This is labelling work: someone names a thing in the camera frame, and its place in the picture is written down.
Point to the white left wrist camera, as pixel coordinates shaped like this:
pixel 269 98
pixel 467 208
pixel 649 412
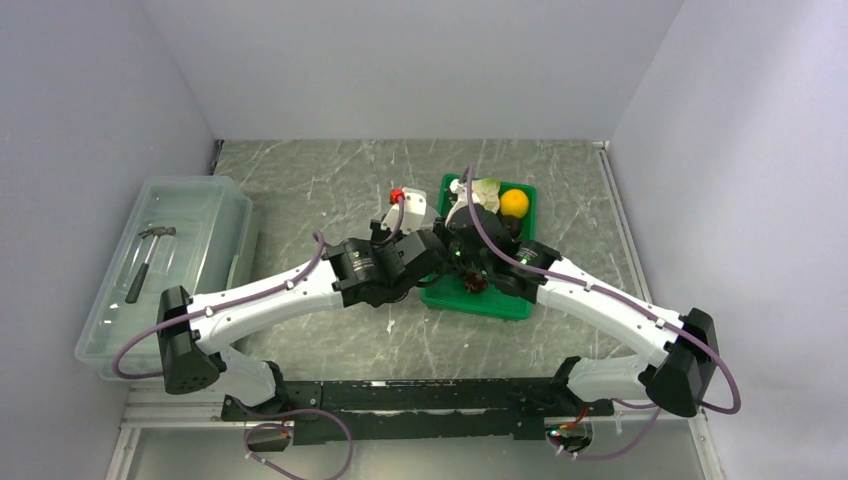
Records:
pixel 409 211

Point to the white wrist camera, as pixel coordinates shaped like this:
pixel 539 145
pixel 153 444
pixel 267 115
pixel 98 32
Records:
pixel 409 211
pixel 457 189

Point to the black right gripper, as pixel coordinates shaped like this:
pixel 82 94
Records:
pixel 448 231

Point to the dark red grape bunch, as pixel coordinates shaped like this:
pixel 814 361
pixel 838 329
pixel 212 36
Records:
pixel 474 281

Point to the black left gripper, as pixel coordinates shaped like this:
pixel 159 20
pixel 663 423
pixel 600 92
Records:
pixel 378 234

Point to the white green cabbage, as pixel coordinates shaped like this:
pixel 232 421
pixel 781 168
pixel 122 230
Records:
pixel 486 192

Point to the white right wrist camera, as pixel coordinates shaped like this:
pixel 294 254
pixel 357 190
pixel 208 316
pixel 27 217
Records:
pixel 457 189

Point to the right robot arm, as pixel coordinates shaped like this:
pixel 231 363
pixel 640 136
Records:
pixel 675 355

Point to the clear plastic storage box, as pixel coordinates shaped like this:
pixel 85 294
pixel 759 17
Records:
pixel 213 250

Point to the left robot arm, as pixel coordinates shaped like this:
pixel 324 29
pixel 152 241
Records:
pixel 197 334

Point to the orange fruit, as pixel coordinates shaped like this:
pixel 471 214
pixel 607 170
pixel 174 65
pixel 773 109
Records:
pixel 514 203

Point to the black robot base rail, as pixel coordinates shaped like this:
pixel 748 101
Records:
pixel 520 408

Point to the hammer with black handle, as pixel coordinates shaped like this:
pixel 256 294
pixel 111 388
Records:
pixel 155 234

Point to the green plastic tray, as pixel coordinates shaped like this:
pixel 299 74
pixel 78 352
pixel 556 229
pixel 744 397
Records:
pixel 449 293

